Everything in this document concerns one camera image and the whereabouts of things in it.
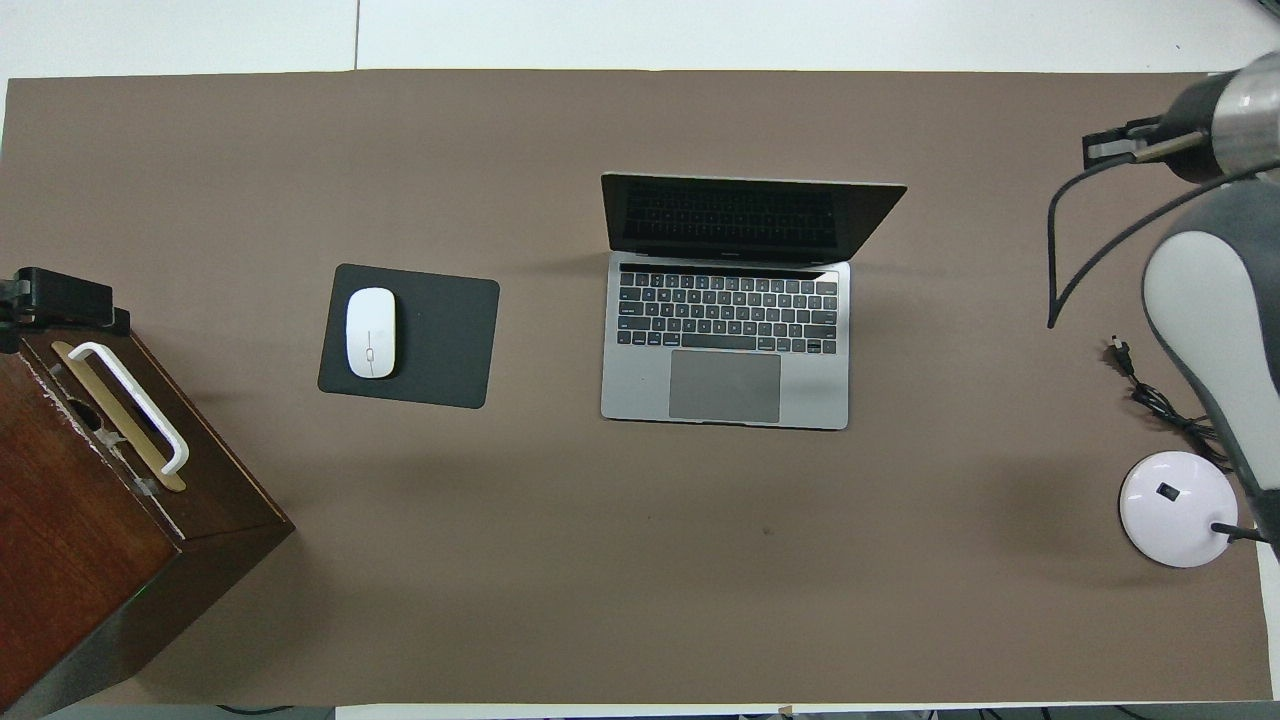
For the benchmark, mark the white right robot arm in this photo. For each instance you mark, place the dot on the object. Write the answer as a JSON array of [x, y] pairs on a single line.
[[1200, 290]]

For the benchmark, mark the brass plate on box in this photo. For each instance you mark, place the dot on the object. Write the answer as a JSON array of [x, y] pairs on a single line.
[[160, 470]]

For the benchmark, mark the white computer mouse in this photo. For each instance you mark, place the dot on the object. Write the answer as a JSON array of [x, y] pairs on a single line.
[[371, 332]]

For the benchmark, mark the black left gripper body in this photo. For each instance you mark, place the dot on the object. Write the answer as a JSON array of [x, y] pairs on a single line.
[[8, 315]]

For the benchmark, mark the black mouse pad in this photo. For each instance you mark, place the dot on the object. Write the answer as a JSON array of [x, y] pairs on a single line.
[[445, 340]]

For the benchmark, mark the brown table mat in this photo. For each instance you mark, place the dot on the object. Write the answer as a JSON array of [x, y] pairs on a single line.
[[600, 560]]

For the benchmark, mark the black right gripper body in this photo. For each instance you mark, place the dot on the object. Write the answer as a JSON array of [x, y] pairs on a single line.
[[1192, 130]]

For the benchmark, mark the grey aluminium laptop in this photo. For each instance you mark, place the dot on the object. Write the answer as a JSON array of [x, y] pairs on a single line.
[[725, 385]]

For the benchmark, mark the dark brown wooden box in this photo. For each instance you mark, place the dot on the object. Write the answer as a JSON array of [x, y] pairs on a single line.
[[70, 540]]

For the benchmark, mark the white desk lamp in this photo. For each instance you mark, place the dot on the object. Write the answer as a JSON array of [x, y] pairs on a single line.
[[1175, 520]]

